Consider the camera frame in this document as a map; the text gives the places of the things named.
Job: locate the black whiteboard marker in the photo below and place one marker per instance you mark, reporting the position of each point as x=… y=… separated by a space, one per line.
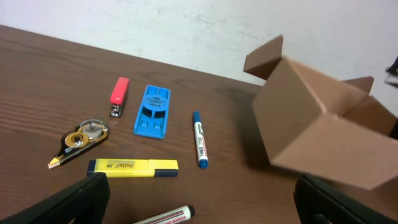
x=175 y=216

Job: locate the blue plastic staple remover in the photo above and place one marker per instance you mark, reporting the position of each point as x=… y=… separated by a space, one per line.
x=152 y=117

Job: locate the blue whiteboard marker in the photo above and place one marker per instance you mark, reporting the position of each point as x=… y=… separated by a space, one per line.
x=200 y=141

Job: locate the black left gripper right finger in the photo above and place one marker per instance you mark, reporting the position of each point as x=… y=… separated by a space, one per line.
x=317 y=202

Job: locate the yellow highlighter pen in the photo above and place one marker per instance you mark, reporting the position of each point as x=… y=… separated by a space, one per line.
x=121 y=168

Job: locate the correction tape dispenser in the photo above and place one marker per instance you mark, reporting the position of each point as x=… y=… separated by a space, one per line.
x=87 y=135

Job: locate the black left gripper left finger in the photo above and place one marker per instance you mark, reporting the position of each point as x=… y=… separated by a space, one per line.
x=82 y=202

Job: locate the brown cardboard box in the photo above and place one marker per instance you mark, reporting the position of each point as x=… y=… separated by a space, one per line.
x=312 y=123

